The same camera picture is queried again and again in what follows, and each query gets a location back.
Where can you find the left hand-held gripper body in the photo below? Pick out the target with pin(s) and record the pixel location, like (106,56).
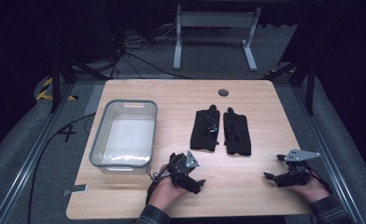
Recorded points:
(181,165)

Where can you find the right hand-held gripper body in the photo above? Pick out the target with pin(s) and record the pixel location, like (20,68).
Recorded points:
(296,178)

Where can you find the person's right hand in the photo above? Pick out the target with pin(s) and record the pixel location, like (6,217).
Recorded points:
(312,190)

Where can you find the person's left hand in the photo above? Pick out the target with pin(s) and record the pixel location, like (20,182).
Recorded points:
(164,193)

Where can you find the black tripod stand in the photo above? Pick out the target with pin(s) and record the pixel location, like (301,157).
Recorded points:
(61,71)
(308,81)

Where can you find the small grey metal tag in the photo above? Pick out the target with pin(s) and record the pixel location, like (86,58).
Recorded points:
(77,188)

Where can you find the yellow black hazard tape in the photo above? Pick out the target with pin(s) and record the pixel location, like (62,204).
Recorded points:
(45,87)

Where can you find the aluminium floor rail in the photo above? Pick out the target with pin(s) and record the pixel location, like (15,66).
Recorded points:
(327,149)
(31,158)

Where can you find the white metal desk frame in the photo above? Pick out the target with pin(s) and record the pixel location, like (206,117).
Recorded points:
(215,19)

